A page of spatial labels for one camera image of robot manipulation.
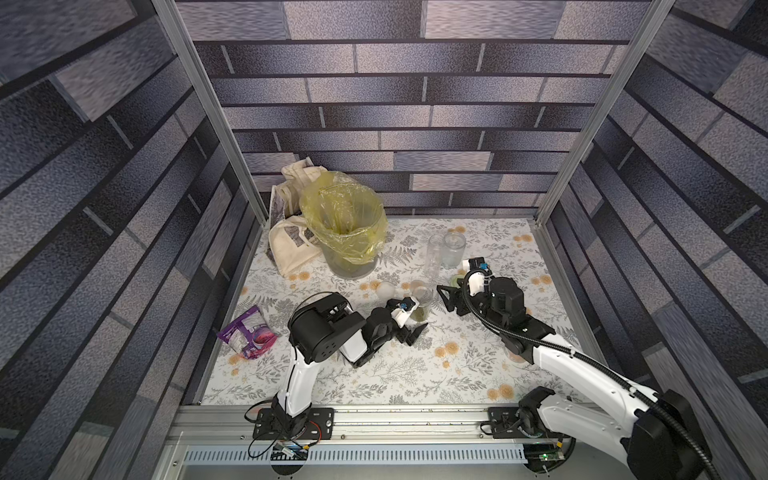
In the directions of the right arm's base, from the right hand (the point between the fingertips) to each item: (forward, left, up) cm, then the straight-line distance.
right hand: (447, 281), depth 81 cm
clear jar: (+6, +5, -16) cm, 18 cm away
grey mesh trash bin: (+13, +32, -12) cm, 36 cm away
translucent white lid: (+8, +18, -18) cm, 27 cm away
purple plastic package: (-11, +57, -13) cm, 59 cm away
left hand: (-1, +8, -15) cm, 17 cm away
